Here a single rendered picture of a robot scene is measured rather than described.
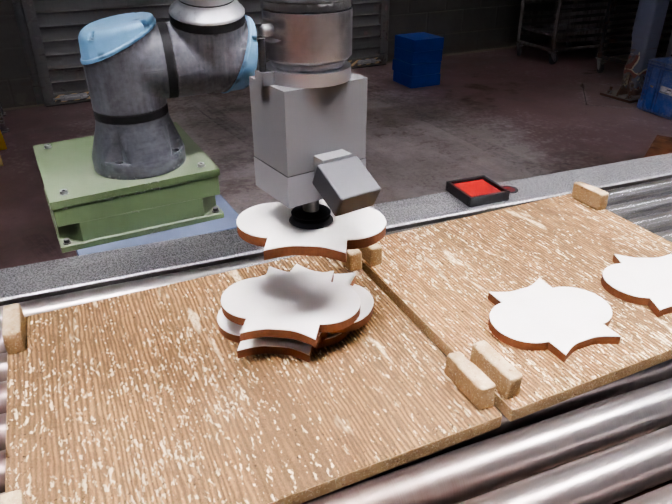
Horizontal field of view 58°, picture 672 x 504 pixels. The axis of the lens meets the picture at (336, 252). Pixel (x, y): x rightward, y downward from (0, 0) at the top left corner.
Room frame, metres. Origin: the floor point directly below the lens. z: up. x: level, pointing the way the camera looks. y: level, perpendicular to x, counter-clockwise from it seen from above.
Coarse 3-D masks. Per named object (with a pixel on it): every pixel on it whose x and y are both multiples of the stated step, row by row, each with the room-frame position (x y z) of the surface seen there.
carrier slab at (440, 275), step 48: (384, 240) 0.74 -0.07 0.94; (432, 240) 0.74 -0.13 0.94; (480, 240) 0.74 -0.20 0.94; (528, 240) 0.74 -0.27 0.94; (576, 240) 0.74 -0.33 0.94; (624, 240) 0.74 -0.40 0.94; (384, 288) 0.63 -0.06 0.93; (432, 288) 0.62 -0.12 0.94; (480, 288) 0.62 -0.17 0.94; (432, 336) 0.53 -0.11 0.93; (480, 336) 0.52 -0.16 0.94; (624, 336) 0.52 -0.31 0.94; (528, 384) 0.45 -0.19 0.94; (576, 384) 0.45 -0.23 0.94
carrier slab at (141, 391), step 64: (320, 256) 0.69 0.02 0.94; (64, 320) 0.55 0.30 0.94; (128, 320) 0.55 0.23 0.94; (192, 320) 0.55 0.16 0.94; (384, 320) 0.55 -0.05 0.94; (64, 384) 0.45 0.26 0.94; (128, 384) 0.45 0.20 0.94; (192, 384) 0.45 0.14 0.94; (256, 384) 0.45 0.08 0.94; (320, 384) 0.45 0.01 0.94; (384, 384) 0.45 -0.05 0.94; (448, 384) 0.45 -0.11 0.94; (64, 448) 0.37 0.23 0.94; (128, 448) 0.37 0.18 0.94; (192, 448) 0.37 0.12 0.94; (256, 448) 0.37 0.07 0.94; (320, 448) 0.37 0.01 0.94; (384, 448) 0.37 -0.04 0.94
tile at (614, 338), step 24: (528, 288) 0.60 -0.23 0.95; (552, 288) 0.60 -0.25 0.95; (576, 288) 0.60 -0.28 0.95; (504, 312) 0.55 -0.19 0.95; (528, 312) 0.55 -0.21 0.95; (552, 312) 0.55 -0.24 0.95; (576, 312) 0.55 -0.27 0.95; (600, 312) 0.55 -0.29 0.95; (504, 336) 0.51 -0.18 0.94; (528, 336) 0.51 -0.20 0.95; (552, 336) 0.51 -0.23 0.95; (576, 336) 0.51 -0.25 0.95; (600, 336) 0.51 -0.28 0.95
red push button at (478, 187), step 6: (480, 180) 0.97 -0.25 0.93; (462, 186) 0.94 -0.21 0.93; (468, 186) 0.94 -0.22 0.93; (474, 186) 0.94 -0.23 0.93; (480, 186) 0.94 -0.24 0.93; (486, 186) 0.94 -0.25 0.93; (492, 186) 0.94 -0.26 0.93; (468, 192) 0.92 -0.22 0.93; (474, 192) 0.92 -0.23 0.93; (480, 192) 0.92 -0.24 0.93; (486, 192) 0.92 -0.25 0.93; (492, 192) 0.92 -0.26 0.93
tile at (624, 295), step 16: (624, 256) 0.67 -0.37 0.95; (608, 272) 0.64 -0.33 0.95; (624, 272) 0.64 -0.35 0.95; (640, 272) 0.64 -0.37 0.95; (656, 272) 0.64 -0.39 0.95; (608, 288) 0.61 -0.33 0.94; (624, 288) 0.60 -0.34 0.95; (640, 288) 0.60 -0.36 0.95; (656, 288) 0.60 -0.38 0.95; (640, 304) 0.58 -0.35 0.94; (656, 304) 0.57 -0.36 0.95
